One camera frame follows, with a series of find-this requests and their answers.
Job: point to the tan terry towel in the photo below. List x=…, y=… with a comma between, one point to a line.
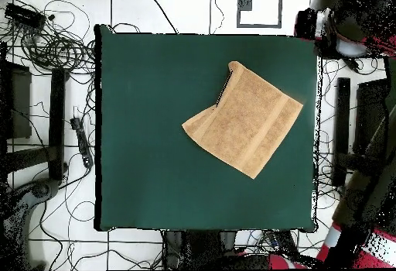
x=244, y=125

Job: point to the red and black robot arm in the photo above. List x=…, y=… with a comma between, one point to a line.
x=365, y=190

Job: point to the dark flat panel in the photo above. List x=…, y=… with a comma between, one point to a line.
x=368, y=113
x=20, y=103

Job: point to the black power adapter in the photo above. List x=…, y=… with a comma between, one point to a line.
x=351, y=63

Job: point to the black stand bar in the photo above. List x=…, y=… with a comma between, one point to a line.
x=342, y=122
x=57, y=122

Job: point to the dark green hanging cloth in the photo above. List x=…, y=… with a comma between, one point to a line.
x=392, y=82

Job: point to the dark green table cloth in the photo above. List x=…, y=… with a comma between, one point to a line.
x=139, y=128

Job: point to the black power strip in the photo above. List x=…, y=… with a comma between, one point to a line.
x=82, y=142

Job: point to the black hub box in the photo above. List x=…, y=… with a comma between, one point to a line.
x=23, y=15

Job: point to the grey tripod base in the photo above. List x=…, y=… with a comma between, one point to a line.
x=40, y=190

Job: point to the grey rectangular floor frame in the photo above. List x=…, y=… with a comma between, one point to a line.
x=260, y=26

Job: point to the black pedestal foot bar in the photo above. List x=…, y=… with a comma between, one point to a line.
x=286, y=241

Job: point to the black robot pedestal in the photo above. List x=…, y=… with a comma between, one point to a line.
x=198, y=249

